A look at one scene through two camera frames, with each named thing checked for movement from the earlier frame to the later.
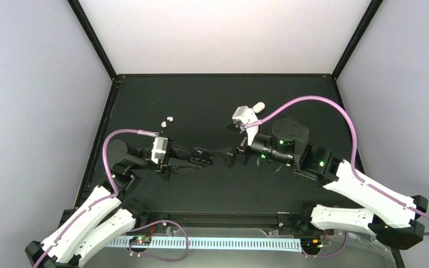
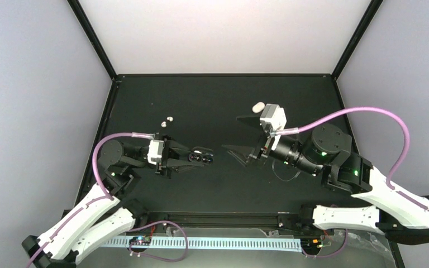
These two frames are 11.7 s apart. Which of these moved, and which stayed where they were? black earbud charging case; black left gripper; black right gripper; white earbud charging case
Moved: black right gripper
Stayed: white earbud charging case; black left gripper; black earbud charging case
